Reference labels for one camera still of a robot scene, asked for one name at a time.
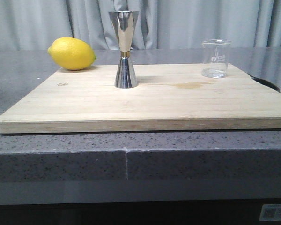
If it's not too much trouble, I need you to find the white QR label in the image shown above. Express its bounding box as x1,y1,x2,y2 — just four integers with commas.
259,204,281,222

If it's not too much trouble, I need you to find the steel double jigger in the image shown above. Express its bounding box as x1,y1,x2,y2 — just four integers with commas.
109,11,139,89

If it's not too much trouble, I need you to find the grey curtain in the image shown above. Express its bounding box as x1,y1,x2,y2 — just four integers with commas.
0,0,281,50

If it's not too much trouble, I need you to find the clear glass beaker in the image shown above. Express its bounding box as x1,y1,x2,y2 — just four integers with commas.
201,39,232,78

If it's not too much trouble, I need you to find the black cutting board strap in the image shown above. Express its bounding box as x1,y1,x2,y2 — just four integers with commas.
248,73,281,92

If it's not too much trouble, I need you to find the yellow lemon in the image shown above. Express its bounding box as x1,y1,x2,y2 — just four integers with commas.
47,37,96,70

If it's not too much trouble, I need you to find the light wooden cutting board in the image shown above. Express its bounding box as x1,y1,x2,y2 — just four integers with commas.
0,64,281,134

